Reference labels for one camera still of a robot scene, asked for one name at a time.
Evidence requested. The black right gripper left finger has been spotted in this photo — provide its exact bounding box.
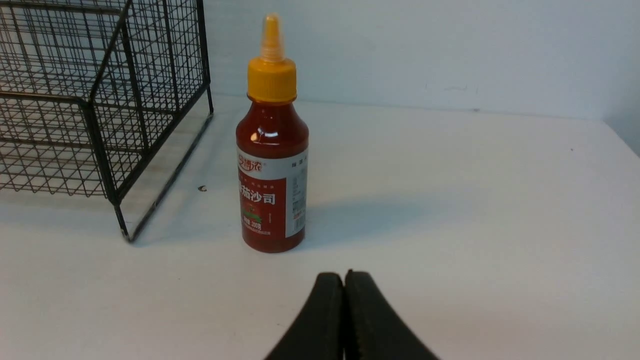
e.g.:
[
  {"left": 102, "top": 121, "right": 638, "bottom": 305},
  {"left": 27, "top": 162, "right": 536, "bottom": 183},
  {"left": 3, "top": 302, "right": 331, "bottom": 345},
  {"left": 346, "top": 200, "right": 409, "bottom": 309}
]
[{"left": 266, "top": 272, "right": 345, "bottom": 360}]

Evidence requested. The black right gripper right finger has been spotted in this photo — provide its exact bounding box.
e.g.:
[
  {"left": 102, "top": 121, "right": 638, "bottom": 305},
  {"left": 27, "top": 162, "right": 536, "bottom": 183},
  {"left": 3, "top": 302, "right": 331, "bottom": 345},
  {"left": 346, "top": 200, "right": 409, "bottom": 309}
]
[{"left": 343, "top": 269, "right": 438, "bottom": 360}]

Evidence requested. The red ketchup bottle yellow cap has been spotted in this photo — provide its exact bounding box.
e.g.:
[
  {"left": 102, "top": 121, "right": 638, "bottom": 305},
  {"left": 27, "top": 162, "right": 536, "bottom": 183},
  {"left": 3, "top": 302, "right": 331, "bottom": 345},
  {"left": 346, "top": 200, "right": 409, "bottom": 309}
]
[{"left": 235, "top": 13, "right": 310, "bottom": 254}]

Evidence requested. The black wire mesh shelf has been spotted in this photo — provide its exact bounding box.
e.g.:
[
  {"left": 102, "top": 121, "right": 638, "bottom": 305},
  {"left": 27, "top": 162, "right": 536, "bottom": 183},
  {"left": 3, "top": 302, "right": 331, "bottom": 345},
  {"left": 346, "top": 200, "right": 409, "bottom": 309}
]
[{"left": 0, "top": 0, "right": 214, "bottom": 243}]

